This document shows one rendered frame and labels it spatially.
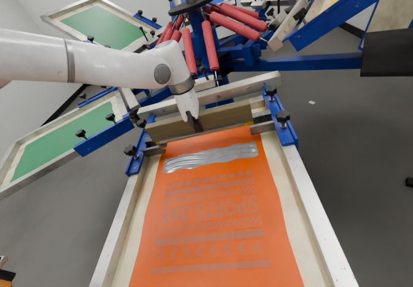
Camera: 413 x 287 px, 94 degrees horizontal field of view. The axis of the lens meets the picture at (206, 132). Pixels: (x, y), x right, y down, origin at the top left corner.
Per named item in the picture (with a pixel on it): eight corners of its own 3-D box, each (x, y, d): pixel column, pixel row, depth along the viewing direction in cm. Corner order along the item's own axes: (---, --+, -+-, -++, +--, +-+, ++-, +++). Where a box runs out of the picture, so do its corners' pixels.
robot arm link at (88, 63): (64, 79, 43) (151, 84, 57) (74, 90, 34) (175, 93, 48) (60, 38, 40) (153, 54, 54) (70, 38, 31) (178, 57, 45)
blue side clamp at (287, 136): (298, 153, 62) (298, 139, 57) (282, 156, 63) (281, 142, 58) (275, 102, 84) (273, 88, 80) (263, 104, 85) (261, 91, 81)
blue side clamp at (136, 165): (145, 180, 74) (136, 170, 69) (134, 182, 75) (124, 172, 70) (160, 129, 96) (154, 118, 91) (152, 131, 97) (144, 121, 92)
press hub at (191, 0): (258, 158, 181) (224, -12, 95) (217, 165, 189) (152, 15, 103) (251, 129, 210) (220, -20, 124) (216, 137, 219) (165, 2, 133)
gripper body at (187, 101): (172, 79, 63) (184, 107, 70) (166, 96, 55) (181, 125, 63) (193, 73, 61) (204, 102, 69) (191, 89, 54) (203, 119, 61)
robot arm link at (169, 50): (132, 65, 44) (118, 61, 50) (153, 102, 51) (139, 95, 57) (181, 36, 49) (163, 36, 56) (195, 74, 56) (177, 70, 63)
